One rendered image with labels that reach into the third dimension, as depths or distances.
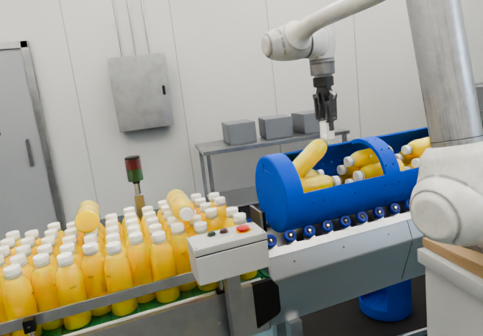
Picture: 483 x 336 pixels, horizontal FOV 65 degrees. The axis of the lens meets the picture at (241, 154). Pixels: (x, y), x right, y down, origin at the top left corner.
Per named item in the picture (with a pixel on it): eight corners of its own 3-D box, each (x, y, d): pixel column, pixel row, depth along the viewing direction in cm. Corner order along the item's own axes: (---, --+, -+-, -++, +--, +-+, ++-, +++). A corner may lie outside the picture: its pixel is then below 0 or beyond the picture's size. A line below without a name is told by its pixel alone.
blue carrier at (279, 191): (479, 194, 157) (483, 126, 150) (290, 245, 129) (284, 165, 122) (425, 178, 183) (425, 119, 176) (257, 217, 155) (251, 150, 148)
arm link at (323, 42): (323, 60, 146) (295, 62, 140) (320, 18, 143) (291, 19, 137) (343, 57, 136) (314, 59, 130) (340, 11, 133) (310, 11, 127)
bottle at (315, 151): (300, 184, 142) (332, 150, 145) (299, 178, 136) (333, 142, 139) (285, 173, 145) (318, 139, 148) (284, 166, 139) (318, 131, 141)
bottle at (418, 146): (446, 152, 162) (412, 160, 156) (433, 146, 168) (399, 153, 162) (451, 138, 159) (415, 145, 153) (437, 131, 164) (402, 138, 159)
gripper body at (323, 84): (338, 74, 137) (340, 99, 138) (325, 75, 145) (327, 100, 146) (320, 75, 134) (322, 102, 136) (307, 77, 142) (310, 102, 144)
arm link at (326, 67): (325, 60, 144) (326, 76, 145) (304, 62, 141) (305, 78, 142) (339, 57, 136) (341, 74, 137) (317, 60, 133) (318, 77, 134)
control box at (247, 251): (270, 266, 103) (267, 231, 102) (199, 287, 97) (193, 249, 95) (256, 252, 113) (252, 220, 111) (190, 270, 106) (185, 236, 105)
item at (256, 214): (269, 244, 136) (265, 211, 133) (263, 245, 135) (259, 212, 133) (258, 234, 145) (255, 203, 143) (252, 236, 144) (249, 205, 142)
